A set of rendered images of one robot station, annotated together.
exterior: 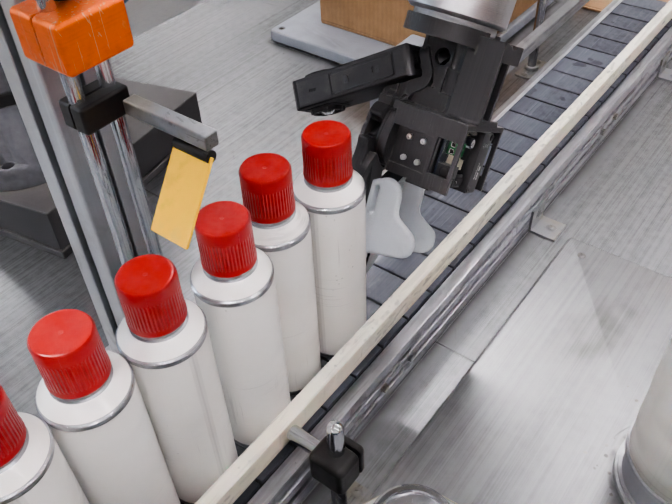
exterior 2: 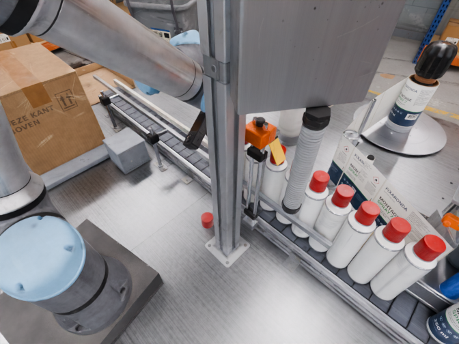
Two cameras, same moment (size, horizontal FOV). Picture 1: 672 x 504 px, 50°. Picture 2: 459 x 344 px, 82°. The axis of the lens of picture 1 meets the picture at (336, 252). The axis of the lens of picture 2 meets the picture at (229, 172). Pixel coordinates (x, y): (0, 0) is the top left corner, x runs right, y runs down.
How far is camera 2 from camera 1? 0.65 m
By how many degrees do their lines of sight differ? 57
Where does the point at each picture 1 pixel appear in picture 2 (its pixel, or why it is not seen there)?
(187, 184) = (276, 147)
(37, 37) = (270, 136)
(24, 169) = (128, 282)
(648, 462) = (296, 132)
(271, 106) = (89, 203)
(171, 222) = (279, 158)
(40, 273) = (169, 293)
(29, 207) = (149, 282)
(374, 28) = (66, 157)
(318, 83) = (198, 136)
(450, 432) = not seen: hidden behind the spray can
